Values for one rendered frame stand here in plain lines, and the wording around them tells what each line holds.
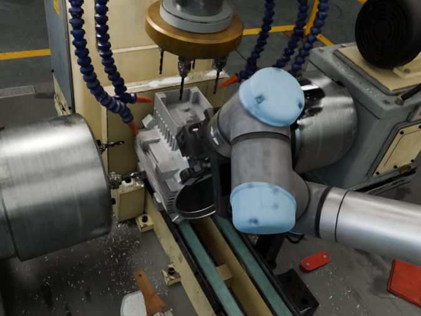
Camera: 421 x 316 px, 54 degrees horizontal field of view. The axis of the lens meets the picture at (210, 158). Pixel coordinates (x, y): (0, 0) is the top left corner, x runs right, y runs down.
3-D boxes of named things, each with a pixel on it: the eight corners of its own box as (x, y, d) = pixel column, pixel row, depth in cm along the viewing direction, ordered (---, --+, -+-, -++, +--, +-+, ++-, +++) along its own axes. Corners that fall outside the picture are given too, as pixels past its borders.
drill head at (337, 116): (203, 144, 115) (218, 64, 98) (316, 116, 133) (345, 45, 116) (252, 210, 100) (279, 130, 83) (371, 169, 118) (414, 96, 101)
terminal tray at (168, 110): (151, 119, 94) (153, 93, 89) (193, 111, 99) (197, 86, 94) (172, 154, 87) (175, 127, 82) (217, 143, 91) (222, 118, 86)
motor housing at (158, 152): (132, 171, 103) (134, 109, 90) (200, 155, 111) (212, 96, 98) (163, 234, 90) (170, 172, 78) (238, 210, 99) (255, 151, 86)
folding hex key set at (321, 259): (322, 253, 108) (325, 249, 107) (331, 263, 106) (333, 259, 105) (296, 264, 104) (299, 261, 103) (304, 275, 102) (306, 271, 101)
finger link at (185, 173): (195, 170, 77) (212, 156, 69) (198, 180, 77) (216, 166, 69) (171, 177, 75) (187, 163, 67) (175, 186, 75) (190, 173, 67)
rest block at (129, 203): (110, 205, 109) (109, 173, 101) (135, 198, 112) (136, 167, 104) (118, 222, 105) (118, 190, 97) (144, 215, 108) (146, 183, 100)
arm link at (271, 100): (252, 121, 46) (250, 54, 49) (215, 152, 56) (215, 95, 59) (312, 131, 49) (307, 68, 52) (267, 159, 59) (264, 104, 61)
